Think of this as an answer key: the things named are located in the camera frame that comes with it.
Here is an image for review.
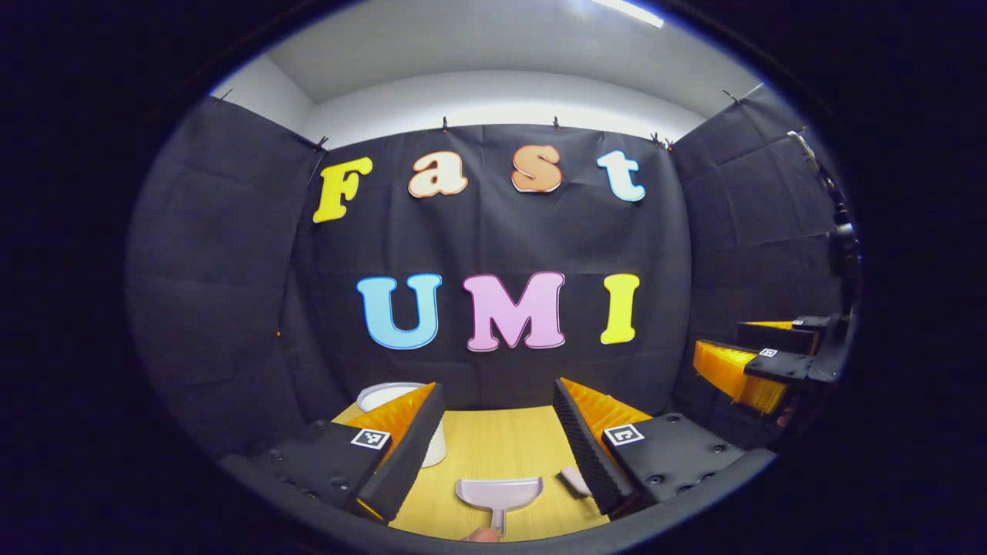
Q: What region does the lilac plastic dustpan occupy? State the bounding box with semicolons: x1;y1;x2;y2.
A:
455;476;545;539

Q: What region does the ceiling light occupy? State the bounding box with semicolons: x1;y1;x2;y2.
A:
590;0;666;30

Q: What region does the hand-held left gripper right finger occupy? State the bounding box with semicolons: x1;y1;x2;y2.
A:
552;376;748;517

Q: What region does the small lilac broom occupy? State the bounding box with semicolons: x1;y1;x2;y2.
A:
558;465;594;499

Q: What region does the row of black cloth clips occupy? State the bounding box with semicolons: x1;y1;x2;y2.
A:
216;88;741;152

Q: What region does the yellow wooden desktop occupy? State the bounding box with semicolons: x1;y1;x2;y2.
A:
332;401;618;542

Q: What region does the white ribbed garbage bin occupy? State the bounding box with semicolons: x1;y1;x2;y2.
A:
355;382;449;469

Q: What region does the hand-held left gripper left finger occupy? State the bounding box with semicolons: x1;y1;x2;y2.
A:
254;382;447;525

